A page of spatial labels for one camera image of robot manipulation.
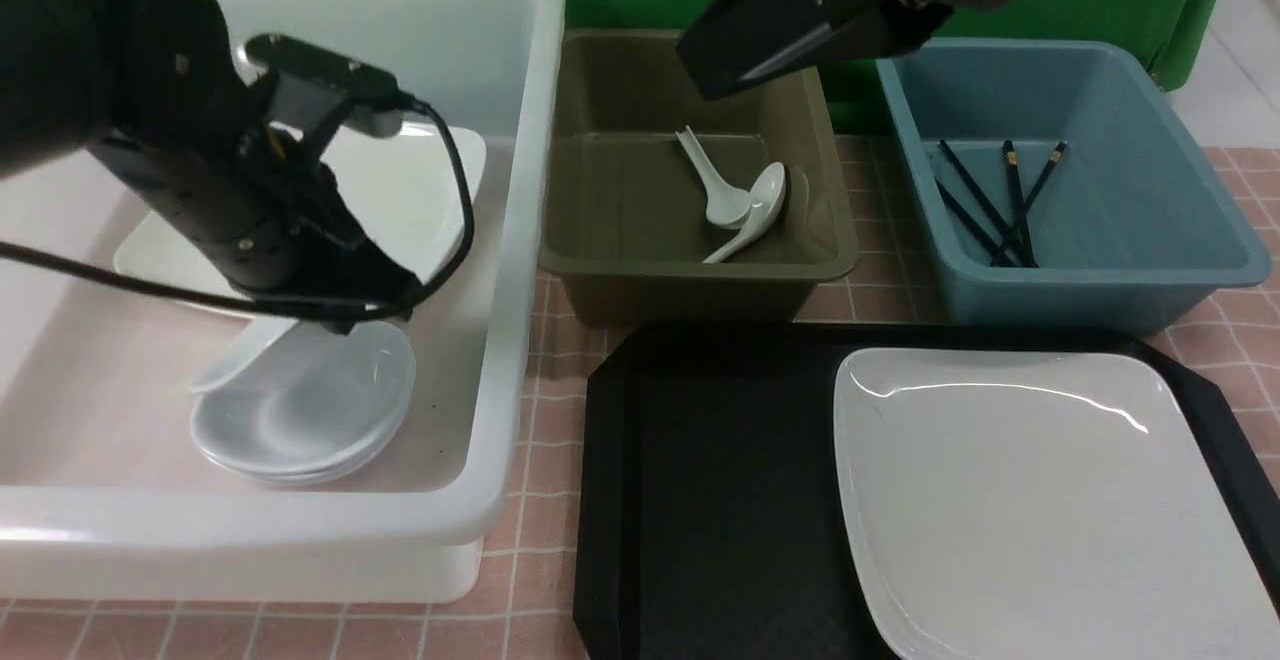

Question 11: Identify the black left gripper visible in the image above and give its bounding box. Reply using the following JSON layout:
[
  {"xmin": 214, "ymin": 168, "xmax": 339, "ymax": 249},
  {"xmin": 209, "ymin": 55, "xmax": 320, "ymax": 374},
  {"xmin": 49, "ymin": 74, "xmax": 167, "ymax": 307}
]
[{"xmin": 90, "ymin": 130, "xmax": 422, "ymax": 333}]

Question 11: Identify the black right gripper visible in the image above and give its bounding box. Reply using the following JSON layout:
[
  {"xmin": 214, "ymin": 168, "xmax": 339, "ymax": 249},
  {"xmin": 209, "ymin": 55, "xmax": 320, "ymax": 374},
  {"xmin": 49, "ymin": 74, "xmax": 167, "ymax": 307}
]
[{"xmin": 676, "ymin": 0, "xmax": 954, "ymax": 101}]

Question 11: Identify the white small bowl tray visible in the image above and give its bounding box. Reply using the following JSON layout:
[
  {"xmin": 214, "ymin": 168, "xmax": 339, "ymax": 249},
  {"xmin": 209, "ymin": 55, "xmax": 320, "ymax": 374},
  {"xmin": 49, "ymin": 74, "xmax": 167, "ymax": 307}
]
[
  {"xmin": 189, "ymin": 321, "xmax": 417, "ymax": 434},
  {"xmin": 187, "ymin": 317, "xmax": 297, "ymax": 394}
]

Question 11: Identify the white plastic spoon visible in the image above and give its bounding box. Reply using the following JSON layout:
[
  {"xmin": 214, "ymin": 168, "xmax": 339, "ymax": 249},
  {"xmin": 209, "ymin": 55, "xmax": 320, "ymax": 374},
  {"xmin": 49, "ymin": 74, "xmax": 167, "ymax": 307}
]
[{"xmin": 676, "ymin": 124, "xmax": 751, "ymax": 230}]

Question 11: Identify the large white square plate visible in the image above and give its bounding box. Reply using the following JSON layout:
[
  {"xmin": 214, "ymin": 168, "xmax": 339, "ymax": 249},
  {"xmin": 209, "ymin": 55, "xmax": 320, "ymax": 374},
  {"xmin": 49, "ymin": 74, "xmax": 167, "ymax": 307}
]
[{"xmin": 833, "ymin": 347, "xmax": 1279, "ymax": 659}]

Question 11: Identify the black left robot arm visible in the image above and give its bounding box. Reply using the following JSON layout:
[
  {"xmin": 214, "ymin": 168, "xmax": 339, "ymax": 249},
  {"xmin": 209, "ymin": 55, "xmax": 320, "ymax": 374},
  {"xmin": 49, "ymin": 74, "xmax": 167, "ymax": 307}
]
[{"xmin": 1, "ymin": 0, "xmax": 431, "ymax": 333}]

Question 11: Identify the white square plate in bin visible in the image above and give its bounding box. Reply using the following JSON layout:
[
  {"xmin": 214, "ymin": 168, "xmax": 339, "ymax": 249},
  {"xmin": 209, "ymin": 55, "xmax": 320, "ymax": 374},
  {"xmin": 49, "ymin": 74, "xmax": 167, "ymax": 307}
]
[{"xmin": 113, "ymin": 122, "xmax": 463, "ymax": 299}]

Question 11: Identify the white spoon in green bin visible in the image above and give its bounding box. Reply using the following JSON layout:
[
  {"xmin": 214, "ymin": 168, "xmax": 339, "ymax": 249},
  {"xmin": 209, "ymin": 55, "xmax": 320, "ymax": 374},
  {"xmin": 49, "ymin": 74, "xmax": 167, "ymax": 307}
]
[{"xmin": 703, "ymin": 162, "xmax": 788, "ymax": 263}]

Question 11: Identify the olive green plastic bin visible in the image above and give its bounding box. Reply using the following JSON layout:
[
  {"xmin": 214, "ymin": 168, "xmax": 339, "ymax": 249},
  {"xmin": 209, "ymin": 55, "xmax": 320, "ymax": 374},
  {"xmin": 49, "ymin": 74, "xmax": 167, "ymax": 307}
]
[{"xmin": 540, "ymin": 28, "xmax": 860, "ymax": 326}]

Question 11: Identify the black chopstick in blue bin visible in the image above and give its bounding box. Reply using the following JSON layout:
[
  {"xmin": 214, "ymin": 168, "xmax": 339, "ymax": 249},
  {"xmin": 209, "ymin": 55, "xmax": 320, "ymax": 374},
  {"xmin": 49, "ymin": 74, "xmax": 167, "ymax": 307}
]
[{"xmin": 938, "ymin": 139, "xmax": 1021, "ymax": 267}]

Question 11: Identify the large white plastic bin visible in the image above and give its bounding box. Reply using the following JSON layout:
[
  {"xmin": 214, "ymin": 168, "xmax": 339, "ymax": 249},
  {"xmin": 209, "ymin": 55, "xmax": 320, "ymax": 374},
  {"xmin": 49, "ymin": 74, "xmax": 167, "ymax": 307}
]
[{"xmin": 1, "ymin": 0, "xmax": 564, "ymax": 604}]

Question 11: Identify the blue plastic bin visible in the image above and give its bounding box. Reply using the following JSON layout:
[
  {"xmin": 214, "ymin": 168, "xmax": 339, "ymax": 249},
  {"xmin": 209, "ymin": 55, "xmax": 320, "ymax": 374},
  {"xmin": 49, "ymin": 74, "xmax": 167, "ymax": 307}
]
[{"xmin": 877, "ymin": 38, "xmax": 1272, "ymax": 335}]

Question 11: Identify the pink checkered tablecloth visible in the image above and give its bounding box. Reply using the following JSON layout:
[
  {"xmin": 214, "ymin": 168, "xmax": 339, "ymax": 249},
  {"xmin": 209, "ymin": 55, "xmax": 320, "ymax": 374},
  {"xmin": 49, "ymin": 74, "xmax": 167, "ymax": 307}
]
[{"xmin": 1, "ymin": 136, "xmax": 1279, "ymax": 659}]

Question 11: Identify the black serving tray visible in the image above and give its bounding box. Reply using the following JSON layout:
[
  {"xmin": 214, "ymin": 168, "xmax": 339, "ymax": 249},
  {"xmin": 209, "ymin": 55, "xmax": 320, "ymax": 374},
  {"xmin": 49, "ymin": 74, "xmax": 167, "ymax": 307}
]
[{"xmin": 572, "ymin": 324, "xmax": 1277, "ymax": 659}]

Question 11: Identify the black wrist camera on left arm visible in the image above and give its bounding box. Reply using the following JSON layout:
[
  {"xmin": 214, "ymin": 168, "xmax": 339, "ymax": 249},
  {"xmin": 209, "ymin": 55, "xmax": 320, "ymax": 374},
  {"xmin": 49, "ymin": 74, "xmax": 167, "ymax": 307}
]
[{"xmin": 238, "ymin": 35, "xmax": 410, "ymax": 160}]

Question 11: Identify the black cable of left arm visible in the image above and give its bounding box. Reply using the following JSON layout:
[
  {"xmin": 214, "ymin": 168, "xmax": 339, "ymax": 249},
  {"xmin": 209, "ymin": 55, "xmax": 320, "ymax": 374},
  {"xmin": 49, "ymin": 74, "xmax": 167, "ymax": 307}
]
[{"xmin": 0, "ymin": 100, "xmax": 476, "ymax": 321}]

